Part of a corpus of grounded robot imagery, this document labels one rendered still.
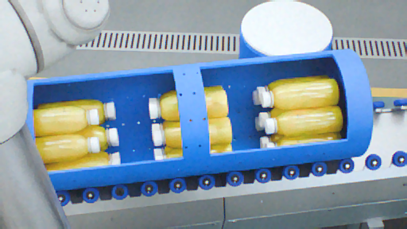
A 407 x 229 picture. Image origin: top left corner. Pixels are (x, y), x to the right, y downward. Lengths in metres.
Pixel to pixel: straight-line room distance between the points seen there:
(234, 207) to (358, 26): 2.16
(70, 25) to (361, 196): 1.24
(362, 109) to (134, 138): 0.61
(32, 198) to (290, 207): 1.05
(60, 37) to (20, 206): 0.24
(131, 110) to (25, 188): 0.95
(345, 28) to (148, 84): 2.13
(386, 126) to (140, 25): 2.03
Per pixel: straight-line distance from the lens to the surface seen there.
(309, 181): 1.85
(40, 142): 1.69
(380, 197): 1.96
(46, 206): 0.99
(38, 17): 0.88
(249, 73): 1.85
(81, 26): 0.87
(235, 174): 1.78
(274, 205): 1.87
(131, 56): 3.59
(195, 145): 1.62
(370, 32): 3.82
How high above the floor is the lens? 2.37
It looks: 47 degrees down
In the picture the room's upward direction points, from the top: straight up
